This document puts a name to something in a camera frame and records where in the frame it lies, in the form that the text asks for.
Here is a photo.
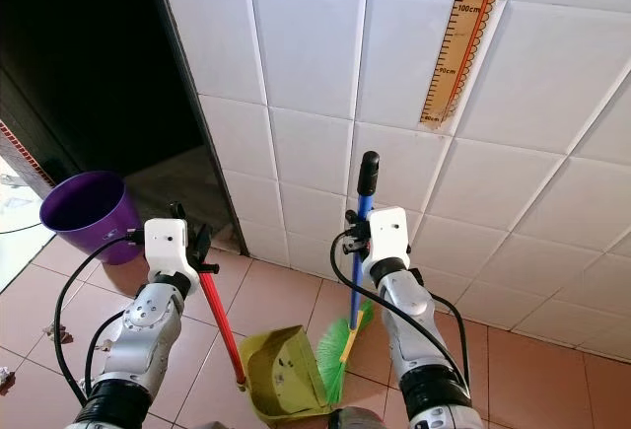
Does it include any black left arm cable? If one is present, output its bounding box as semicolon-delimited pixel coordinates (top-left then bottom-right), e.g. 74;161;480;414
52;234;144;410

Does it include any blue-handled green broom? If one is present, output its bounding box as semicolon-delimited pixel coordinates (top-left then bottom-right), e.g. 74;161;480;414
315;151;382;405

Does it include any grey right robot leg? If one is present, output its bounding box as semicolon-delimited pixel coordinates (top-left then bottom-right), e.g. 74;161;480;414
330;406;390;429

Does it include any dark brown door frame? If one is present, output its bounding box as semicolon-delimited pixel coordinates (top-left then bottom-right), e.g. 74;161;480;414
148;0;249;256

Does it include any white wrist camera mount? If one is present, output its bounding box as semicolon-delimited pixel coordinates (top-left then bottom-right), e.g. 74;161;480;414
143;217;199;284
367;207;413;274

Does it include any green dustpan with red handle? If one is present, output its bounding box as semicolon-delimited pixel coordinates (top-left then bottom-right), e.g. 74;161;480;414
170;202;332;426

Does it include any purple plastic waste bin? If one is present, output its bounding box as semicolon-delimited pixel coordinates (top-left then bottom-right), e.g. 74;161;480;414
39;171;145;265

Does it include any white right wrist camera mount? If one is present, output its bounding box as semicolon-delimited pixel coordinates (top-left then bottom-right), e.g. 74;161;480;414
367;207;413;274

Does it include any orange height chart sticker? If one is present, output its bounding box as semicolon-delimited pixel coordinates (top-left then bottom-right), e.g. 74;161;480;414
419;0;514;132

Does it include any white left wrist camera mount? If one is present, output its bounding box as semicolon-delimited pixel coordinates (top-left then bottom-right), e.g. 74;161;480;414
143;217;199;284

